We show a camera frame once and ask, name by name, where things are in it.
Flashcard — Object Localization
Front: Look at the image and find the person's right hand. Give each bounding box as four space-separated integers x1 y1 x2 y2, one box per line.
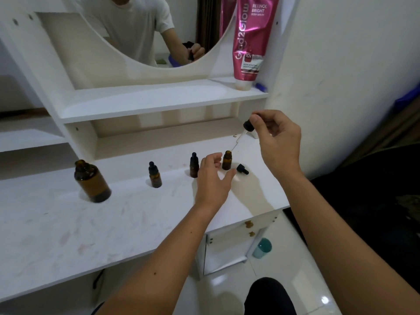
249 109 304 181

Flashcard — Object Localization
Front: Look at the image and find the person's left hand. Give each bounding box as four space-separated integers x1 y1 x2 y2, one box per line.
194 152 237 212

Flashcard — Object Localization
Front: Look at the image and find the black dropper with glass pipette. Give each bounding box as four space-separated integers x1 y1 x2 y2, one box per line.
229 114 260 153

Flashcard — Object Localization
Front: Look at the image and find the large amber glass bottle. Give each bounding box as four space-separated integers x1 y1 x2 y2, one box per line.
74 159 112 204

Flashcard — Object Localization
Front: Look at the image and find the person's left forearm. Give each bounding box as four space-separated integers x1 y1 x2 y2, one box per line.
93 203 227 315

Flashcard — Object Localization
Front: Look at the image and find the person's right leg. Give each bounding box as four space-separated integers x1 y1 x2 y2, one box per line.
244 277 298 315

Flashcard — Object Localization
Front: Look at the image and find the teal cup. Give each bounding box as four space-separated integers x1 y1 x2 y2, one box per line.
252 238 273 259

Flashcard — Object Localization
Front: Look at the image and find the white vanity shelf unit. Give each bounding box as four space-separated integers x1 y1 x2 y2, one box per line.
0 0 301 304

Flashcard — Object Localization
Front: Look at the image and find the pink lotion tube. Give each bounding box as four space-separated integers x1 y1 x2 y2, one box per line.
233 0 280 91

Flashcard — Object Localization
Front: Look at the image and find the brown fabric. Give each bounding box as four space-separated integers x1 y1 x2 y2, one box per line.
341 94 420 168

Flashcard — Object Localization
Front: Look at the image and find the round mirror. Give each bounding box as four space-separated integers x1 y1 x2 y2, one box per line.
60 0 238 68

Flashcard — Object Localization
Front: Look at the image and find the brown comb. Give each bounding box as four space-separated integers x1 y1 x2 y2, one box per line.
0 108 50 120

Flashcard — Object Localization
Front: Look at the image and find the thin black cord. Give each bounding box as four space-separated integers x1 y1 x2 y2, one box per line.
92 269 105 290

